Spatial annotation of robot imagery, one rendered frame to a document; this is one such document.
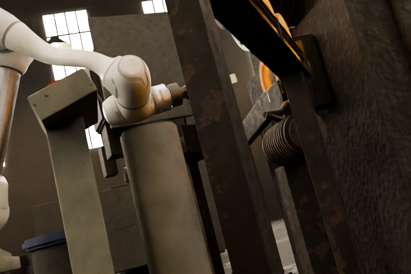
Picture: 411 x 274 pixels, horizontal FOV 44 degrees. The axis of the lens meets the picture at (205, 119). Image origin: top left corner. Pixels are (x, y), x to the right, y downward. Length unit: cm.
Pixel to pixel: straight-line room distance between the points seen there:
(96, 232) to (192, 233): 18
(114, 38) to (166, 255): 374
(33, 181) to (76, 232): 1094
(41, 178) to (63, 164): 1090
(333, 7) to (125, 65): 63
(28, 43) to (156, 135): 84
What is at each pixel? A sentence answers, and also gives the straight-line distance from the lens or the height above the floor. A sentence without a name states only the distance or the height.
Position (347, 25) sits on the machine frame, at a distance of 150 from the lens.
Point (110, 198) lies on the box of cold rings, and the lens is 403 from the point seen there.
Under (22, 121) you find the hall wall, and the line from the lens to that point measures 1216.
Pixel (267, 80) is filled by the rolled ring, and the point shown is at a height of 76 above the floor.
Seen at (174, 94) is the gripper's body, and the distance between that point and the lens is 160.
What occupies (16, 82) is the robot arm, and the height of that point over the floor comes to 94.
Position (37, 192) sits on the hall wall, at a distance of 1183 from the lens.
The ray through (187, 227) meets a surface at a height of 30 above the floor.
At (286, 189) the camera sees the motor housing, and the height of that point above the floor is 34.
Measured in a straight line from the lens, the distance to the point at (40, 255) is 244.
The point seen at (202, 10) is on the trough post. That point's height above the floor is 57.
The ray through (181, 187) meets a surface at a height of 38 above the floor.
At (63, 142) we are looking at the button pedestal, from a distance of 96.
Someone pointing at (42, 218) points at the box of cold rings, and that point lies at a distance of 401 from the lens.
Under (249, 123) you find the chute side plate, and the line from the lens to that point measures 209.
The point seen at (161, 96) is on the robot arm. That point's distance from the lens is 159.
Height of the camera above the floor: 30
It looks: 11 degrees up
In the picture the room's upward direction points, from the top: 14 degrees counter-clockwise
